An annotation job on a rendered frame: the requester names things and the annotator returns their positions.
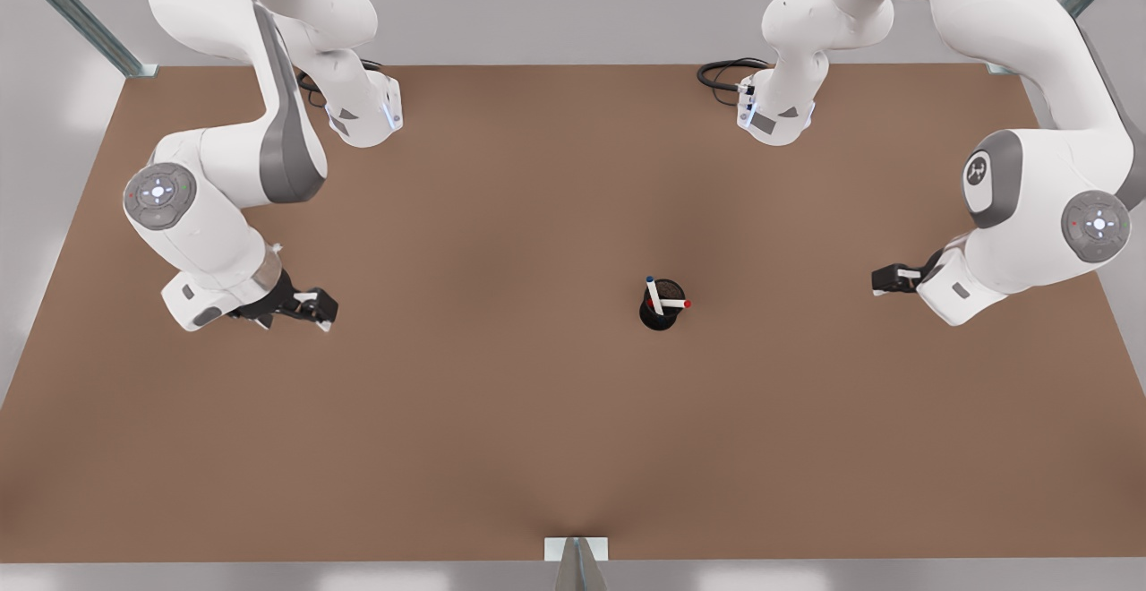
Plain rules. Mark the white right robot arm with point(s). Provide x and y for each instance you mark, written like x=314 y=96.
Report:
x=224 y=161

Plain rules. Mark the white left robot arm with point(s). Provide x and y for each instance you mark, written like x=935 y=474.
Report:
x=1030 y=170

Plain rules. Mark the white pen with red cap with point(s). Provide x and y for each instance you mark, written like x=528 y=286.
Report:
x=673 y=304

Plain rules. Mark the black pen holder cup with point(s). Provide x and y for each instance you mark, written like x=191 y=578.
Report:
x=661 y=318

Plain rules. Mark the white pen with blue cap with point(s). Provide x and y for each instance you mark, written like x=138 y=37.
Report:
x=655 y=297

